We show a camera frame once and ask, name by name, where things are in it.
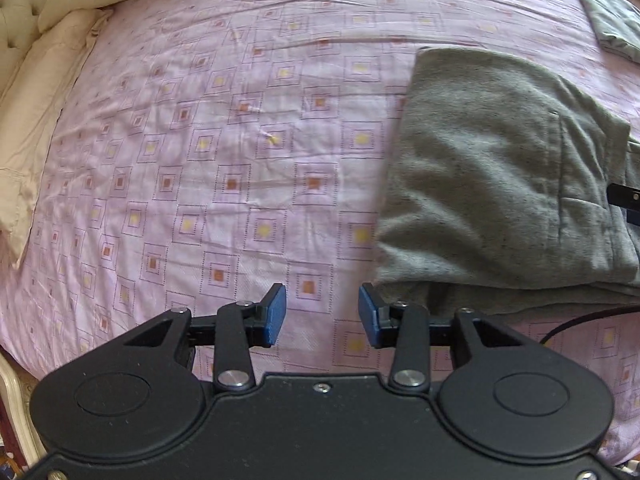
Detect grey pants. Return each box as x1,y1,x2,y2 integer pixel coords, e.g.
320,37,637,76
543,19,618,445
374,47,639,314

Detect pink patterned bed sheet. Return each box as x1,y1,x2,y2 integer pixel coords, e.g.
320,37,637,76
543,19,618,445
0,0,640,466

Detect peach pillow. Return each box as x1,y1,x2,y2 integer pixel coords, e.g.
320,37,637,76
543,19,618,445
1,10,112,269

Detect folded grey garment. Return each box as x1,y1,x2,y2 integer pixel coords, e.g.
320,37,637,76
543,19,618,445
579,0,640,64

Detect beige tufted headboard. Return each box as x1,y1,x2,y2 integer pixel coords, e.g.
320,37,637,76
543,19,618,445
0,0,48,93

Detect black cable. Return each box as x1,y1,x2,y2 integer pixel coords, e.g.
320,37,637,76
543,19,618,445
539,306,640,348

